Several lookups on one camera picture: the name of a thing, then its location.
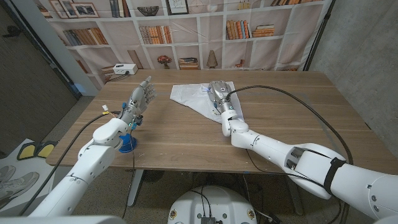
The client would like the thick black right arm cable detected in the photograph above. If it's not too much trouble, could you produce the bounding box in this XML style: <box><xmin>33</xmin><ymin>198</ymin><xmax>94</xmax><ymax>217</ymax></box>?
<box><xmin>224</xmin><ymin>85</ymin><xmax>354</xmax><ymax>224</ymax></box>

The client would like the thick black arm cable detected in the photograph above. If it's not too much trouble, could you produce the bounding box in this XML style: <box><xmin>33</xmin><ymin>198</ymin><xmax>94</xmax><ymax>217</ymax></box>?
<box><xmin>19</xmin><ymin>110</ymin><xmax>122</xmax><ymax>217</ymax></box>
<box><xmin>224</xmin><ymin>85</ymin><xmax>354</xmax><ymax>224</ymax></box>

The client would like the printed bookshelf backdrop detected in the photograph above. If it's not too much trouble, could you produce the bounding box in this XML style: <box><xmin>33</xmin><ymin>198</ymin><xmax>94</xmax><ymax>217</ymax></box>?
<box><xmin>32</xmin><ymin>0</ymin><xmax>333</xmax><ymax>91</ymax></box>

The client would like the black power strip cable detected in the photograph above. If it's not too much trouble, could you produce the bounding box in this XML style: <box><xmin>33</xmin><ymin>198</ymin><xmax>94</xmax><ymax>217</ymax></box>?
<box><xmin>107</xmin><ymin>72</ymin><xmax>130</xmax><ymax>82</ymax></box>

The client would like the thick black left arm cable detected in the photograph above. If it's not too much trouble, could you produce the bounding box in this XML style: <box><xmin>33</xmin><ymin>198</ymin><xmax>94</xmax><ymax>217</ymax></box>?
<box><xmin>19</xmin><ymin>110</ymin><xmax>122</xmax><ymax>217</ymax></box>

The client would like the grey table leg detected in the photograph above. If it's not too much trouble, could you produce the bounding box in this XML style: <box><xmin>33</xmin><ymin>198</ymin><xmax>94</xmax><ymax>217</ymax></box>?
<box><xmin>284</xmin><ymin>174</ymin><xmax>305</xmax><ymax>216</ymax></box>

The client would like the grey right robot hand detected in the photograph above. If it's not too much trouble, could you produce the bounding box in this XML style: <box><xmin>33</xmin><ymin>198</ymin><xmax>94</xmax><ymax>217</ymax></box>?
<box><xmin>206</xmin><ymin>80</ymin><xmax>236</xmax><ymax>116</ymax></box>

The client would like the white power strip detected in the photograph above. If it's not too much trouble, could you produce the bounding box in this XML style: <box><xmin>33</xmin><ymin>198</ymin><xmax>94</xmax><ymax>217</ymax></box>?
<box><xmin>112</xmin><ymin>63</ymin><xmax>139</xmax><ymax>76</ymax></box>

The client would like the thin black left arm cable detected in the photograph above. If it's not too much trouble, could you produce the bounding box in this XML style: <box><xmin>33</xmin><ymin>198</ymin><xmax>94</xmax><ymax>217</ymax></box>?
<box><xmin>121</xmin><ymin>129</ymin><xmax>137</xmax><ymax>219</ymax></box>

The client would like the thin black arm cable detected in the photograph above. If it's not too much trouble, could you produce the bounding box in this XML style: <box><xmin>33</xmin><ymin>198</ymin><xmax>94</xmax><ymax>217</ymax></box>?
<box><xmin>121</xmin><ymin>129</ymin><xmax>137</xmax><ymax>219</ymax></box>
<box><xmin>244</xmin><ymin>148</ymin><xmax>343</xmax><ymax>224</ymax></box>

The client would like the black torso cable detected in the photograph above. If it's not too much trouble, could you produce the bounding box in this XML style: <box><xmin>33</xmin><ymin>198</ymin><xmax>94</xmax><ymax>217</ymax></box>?
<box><xmin>189</xmin><ymin>185</ymin><xmax>213</xmax><ymax>218</ymax></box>

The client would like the white cloth napkin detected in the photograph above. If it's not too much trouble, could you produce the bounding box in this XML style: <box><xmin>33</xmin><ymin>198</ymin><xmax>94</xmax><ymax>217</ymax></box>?
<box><xmin>169</xmin><ymin>81</ymin><xmax>245</xmax><ymax>124</ymax></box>

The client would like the white shoe print floor mat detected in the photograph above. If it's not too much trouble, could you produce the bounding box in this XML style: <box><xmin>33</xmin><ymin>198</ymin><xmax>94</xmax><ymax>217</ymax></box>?
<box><xmin>0</xmin><ymin>138</ymin><xmax>58</xmax><ymax>209</ymax></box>

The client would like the white table leg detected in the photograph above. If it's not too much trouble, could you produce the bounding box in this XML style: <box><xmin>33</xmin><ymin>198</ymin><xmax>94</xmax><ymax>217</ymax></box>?
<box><xmin>126</xmin><ymin>169</ymin><xmax>144</xmax><ymax>207</ymax></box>

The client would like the blue round cap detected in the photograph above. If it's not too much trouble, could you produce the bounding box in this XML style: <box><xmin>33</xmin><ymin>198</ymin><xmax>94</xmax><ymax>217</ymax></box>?
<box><xmin>119</xmin><ymin>133</ymin><xmax>138</xmax><ymax>154</ymax></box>

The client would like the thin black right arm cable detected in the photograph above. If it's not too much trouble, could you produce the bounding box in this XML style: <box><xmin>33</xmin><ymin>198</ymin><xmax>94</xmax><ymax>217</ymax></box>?
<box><xmin>244</xmin><ymin>148</ymin><xmax>343</xmax><ymax>224</ymax></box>

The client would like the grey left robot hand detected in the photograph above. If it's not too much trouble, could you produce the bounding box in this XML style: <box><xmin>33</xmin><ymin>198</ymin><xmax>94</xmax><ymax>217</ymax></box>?
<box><xmin>118</xmin><ymin>75</ymin><xmax>157</xmax><ymax>130</ymax></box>

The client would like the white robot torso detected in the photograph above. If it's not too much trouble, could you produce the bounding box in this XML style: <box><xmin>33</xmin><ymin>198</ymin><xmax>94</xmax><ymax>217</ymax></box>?
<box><xmin>167</xmin><ymin>185</ymin><xmax>258</xmax><ymax>224</ymax></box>

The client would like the black backdrop stand pole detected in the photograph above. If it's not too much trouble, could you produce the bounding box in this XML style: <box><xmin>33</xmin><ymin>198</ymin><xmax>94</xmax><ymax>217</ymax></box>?
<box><xmin>303</xmin><ymin>0</ymin><xmax>337</xmax><ymax>72</ymax></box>

